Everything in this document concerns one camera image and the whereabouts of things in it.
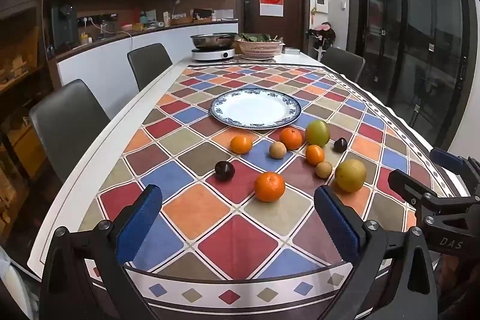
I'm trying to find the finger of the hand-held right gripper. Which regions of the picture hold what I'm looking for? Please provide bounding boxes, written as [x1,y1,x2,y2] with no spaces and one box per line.
[430,147,480,194]
[388,169,440,209]

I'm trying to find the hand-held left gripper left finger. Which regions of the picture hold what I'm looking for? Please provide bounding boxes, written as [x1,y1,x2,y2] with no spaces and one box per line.
[39,184,164,320]

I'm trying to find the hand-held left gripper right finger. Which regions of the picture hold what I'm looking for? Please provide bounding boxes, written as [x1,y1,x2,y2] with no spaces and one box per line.
[313,184,438,320]

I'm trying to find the yellow pear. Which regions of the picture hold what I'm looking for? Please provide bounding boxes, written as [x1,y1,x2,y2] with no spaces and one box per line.
[334,159,367,193]

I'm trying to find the small brown round fruit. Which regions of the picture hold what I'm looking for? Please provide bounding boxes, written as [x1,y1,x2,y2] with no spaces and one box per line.
[315,161,333,179]
[269,141,287,159]

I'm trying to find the small orange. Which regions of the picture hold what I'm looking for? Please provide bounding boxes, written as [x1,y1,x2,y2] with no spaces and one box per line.
[229,135,253,155]
[305,144,325,166]

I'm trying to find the large orange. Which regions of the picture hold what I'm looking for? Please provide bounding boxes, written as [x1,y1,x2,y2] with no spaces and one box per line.
[254,172,286,203]

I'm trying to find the green pear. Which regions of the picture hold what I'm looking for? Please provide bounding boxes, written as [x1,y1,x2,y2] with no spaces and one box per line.
[305,119,331,147]

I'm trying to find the blue-rimmed white plate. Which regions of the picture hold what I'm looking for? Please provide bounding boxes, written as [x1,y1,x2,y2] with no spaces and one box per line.
[209,88,302,129]

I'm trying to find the colourful checkered tablecloth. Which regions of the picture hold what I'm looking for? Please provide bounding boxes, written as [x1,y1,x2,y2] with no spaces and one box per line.
[79,64,466,320]

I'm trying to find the grey dining chair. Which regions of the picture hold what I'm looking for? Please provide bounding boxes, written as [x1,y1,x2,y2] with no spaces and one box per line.
[127,43,173,92]
[29,79,111,186]
[322,47,365,84]

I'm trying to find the black-framed glass sliding door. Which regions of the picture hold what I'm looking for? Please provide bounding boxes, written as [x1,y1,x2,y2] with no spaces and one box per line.
[347,0,473,152]

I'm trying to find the white kitchen counter cabinet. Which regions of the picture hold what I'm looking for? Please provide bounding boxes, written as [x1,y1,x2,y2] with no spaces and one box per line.
[49,20,241,118]

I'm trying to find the pink and black bundle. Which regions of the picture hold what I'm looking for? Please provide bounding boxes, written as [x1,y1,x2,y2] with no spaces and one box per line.
[307,22,336,60]

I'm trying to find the white induction cooker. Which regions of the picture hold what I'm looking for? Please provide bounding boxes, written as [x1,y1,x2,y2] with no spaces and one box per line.
[191,47,236,62]

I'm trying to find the stainless steel pot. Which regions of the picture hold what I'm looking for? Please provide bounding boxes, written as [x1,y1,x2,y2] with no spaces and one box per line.
[190,33,239,51]

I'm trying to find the pink plastic basket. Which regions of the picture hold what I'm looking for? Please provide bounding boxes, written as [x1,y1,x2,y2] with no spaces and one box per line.
[235,39,284,60]

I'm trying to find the dark brown door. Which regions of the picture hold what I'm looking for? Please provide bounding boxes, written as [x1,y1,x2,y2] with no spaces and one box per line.
[238,0,310,51]

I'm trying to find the green leafy vegetables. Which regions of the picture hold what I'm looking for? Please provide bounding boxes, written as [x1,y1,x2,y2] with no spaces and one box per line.
[240,33,280,43]

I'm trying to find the black power strip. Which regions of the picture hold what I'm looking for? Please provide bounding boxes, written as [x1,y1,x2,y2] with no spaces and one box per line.
[77,16,118,24]

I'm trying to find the black countertop appliance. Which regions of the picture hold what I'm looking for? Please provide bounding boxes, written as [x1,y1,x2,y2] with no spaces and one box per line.
[51,5,78,47]

